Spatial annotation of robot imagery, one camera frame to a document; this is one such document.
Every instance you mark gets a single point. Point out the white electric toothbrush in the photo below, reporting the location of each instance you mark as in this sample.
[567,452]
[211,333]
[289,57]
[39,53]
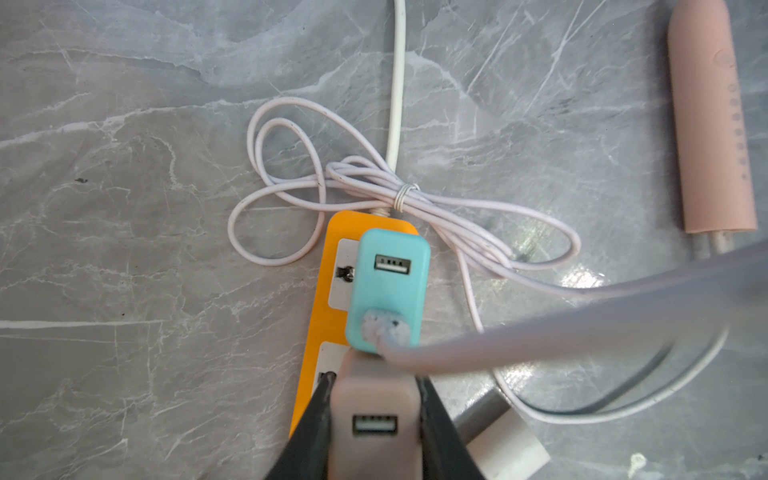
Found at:
[499,440]

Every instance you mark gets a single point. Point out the orange power strip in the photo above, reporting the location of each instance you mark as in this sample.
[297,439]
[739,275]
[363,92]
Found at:
[326,341]

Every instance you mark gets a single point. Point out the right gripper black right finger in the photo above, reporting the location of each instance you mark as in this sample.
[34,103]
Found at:
[444,454]

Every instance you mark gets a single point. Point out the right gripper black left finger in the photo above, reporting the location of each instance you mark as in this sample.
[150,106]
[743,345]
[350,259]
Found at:
[305,456]

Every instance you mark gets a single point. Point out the teal charger adapter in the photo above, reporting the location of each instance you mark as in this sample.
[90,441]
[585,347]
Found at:
[391,274]

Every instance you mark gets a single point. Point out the pink charger adapter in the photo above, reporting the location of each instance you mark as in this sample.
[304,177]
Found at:
[375,421]

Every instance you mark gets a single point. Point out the pink electric toothbrush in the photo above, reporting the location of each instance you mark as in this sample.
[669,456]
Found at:
[714,166]

